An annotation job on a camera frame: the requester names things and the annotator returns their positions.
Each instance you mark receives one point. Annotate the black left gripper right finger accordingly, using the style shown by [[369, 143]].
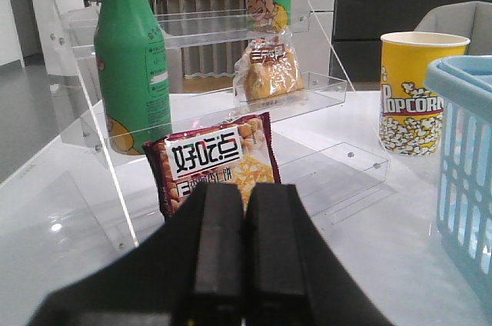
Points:
[[274, 286]]

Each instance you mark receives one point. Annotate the green drink bottle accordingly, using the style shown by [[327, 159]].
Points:
[[133, 74]]

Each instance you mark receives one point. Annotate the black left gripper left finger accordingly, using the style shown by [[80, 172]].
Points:
[[216, 280]]

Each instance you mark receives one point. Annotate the light blue plastic basket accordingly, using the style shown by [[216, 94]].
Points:
[[464, 193]]

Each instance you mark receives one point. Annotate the grey armchair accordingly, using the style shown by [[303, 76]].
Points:
[[468, 19]]

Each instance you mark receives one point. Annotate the bread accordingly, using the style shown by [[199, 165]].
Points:
[[267, 68]]

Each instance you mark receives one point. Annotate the yellow popcorn paper cup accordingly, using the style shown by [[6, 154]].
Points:
[[411, 114]]

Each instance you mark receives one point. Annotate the maroon biscuit snack packet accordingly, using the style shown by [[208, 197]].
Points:
[[238, 152]]

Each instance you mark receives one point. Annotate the dark counter cabinet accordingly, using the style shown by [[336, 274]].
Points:
[[358, 25]]

